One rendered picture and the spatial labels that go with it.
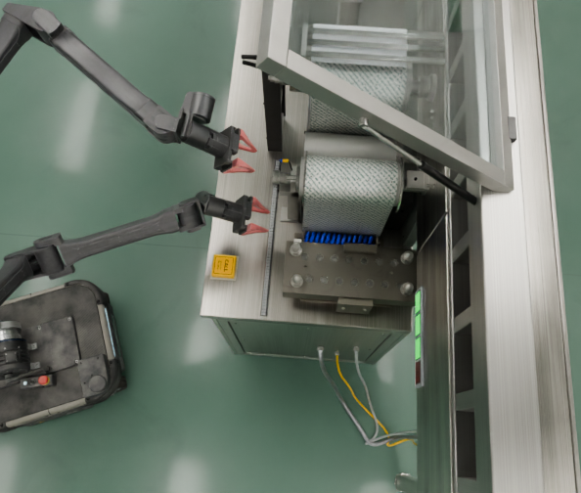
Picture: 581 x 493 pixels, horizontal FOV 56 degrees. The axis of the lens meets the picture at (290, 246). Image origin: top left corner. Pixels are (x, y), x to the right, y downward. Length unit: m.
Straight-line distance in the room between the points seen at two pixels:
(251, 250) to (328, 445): 1.12
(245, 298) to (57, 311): 1.10
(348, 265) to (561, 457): 0.75
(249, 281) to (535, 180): 0.88
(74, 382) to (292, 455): 0.98
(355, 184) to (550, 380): 0.63
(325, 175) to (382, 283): 0.40
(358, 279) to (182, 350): 1.25
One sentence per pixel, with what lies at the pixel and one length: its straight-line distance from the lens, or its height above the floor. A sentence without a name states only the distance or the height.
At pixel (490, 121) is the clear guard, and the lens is 1.12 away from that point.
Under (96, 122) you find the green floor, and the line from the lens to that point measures 3.21.
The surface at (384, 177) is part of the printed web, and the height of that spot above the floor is 1.31.
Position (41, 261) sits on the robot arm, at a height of 1.21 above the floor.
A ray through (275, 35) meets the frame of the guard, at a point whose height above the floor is 1.99.
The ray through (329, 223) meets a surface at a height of 1.10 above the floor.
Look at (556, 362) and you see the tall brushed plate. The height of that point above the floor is 1.44.
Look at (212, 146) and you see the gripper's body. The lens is 1.35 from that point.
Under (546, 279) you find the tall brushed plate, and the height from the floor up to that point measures 1.44.
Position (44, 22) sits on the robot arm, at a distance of 1.51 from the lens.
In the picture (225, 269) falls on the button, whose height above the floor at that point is 0.92.
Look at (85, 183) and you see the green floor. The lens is 3.05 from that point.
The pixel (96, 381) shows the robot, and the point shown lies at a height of 0.32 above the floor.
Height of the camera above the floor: 2.57
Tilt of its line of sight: 71 degrees down
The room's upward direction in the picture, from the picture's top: straight up
